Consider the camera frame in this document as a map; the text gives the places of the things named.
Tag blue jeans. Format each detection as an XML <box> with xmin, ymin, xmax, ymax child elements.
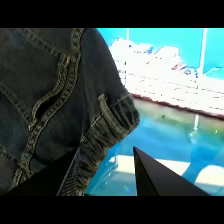
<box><xmin>0</xmin><ymin>27</ymin><xmax>141</xmax><ymax>197</ymax></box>

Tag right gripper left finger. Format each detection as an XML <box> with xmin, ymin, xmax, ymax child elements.
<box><xmin>6</xmin><ymin>147</ymin><xmax>80</xmax><ymax>197</ymax></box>

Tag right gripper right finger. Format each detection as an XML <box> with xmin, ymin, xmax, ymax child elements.
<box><xmin>132</xmin><ymin>145</ymin><xmax>210</xmax><ymax>197</ymax></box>

